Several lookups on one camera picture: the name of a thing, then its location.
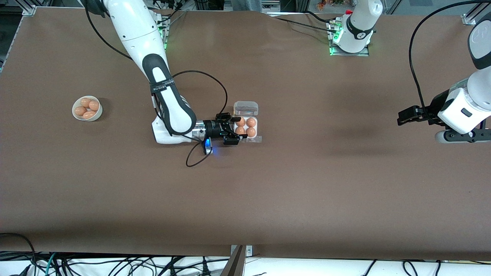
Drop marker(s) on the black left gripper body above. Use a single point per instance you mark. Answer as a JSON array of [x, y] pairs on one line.
[[434, 107]]

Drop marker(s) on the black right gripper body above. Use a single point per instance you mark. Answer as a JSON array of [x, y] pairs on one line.
[[212, 128]]

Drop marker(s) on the brown egg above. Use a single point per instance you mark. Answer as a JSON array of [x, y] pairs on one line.
[[94, 105], [251, 132], [240, 130], [89, 114], [241, 122], [80, 110], [251, 122], [85, 102]]

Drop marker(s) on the clear plastic egg box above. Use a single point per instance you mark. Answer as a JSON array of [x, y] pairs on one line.
[[246, 108]]

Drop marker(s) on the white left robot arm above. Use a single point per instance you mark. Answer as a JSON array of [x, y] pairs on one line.
[[360, 23]]

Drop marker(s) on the white round bowl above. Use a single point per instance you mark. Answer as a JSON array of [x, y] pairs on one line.
[[99, 114]]

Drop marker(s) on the grey fabric item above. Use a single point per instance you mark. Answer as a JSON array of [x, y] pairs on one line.
[[245, 4]]

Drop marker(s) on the grey support pole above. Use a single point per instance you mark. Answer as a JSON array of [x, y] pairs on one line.
[[234, 266]]

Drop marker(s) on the small orange objects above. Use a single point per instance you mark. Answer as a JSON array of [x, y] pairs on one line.
[[320, 4]]

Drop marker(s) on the aluminium corner bracket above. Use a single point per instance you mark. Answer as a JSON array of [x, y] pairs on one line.
[[30, 10], [468, 19]]

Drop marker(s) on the small metal bracket plate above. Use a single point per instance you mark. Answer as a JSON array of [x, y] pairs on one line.
[[249, 251]]

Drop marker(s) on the aluminium frame profile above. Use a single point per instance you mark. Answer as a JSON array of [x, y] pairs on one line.
[[302, 5]]

